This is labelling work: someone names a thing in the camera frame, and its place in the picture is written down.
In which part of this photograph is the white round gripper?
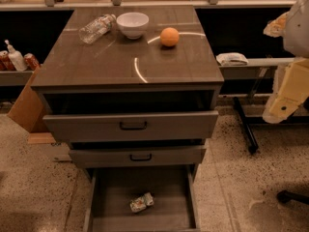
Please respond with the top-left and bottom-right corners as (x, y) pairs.
(262, 13), (309, 124)

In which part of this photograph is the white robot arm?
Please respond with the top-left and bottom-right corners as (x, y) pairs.
(263, 0), (309, 124)

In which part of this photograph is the top grey drawer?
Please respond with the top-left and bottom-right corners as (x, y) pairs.
(43, 111), (218, 143)

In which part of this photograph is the middle grey drawer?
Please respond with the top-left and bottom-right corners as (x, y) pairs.
(69, 146), (206, 168)

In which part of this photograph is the grey drawer cabinet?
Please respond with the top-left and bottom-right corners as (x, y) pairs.
(31, 5), (225, 232)

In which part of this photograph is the bottom open grey drawer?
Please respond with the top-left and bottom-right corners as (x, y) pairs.
(83, 165), (200, 232)

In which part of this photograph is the red soda can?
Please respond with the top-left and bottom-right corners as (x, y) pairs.
(24, 53), (41, 71)
(0, 50), (15, 71)

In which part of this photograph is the red soda can left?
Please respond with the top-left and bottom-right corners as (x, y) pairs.
(0, 50), (15, 71)

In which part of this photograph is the folded white cloth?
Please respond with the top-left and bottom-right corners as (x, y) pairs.
(216, 52), (248, 66)

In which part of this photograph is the orange fruit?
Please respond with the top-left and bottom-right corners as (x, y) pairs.
(160, 27), (180, 47)

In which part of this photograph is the black chair base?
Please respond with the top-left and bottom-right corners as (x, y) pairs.
(276, 190), (309, 205)

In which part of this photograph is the white bowl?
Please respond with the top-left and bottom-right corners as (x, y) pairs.
(116, 13), (149, 40)

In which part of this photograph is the clear plastic water bottle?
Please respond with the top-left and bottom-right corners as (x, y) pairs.
(78, 14), (116, 44)

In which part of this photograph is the cardboard box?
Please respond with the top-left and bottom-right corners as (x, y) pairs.
(8, 69), (48, 133)

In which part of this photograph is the white pump bottle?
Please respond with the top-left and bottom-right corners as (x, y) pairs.
(5, 40), (27, 72)

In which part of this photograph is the black table leg frame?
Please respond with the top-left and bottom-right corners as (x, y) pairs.
(233, 97), (309, 155)

